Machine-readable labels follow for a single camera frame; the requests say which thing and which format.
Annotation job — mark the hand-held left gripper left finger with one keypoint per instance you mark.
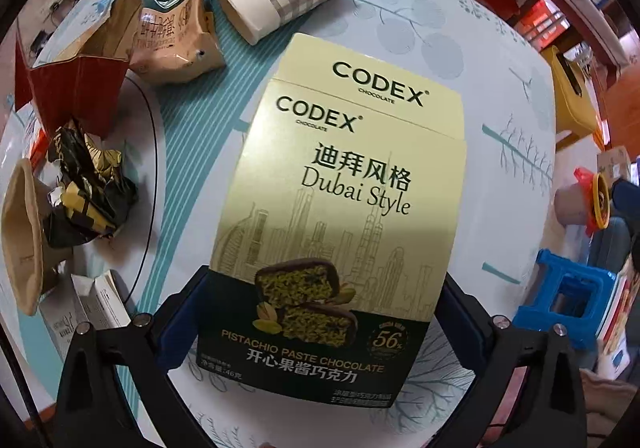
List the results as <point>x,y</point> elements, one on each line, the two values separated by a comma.
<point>187,313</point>

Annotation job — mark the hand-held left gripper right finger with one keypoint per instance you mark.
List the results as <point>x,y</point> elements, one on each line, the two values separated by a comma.
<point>457,313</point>

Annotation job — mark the pale yellow chocolate box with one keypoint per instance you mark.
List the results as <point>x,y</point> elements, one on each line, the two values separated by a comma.
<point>340,228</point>

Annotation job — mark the red paper box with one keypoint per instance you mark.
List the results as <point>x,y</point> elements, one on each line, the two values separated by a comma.
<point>75,83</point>

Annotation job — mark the small white carton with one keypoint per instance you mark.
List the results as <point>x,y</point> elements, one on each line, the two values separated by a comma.
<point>90,308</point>

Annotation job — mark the blue plastic stool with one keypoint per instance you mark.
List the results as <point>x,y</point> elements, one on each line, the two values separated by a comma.
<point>565,273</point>

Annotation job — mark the black and gold wrapper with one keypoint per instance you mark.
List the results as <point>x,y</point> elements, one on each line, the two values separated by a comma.
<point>85,193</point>

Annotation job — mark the brown paper cup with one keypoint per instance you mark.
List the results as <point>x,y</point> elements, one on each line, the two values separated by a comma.
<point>25,228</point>

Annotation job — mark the brown cardboard box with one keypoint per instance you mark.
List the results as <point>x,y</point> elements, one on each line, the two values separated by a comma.
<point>615,163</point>

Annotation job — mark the yellow plastic stool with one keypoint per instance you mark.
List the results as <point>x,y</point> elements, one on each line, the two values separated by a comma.
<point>570,93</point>

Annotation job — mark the brown snack packet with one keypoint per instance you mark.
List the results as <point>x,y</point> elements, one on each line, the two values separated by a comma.
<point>172,33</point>

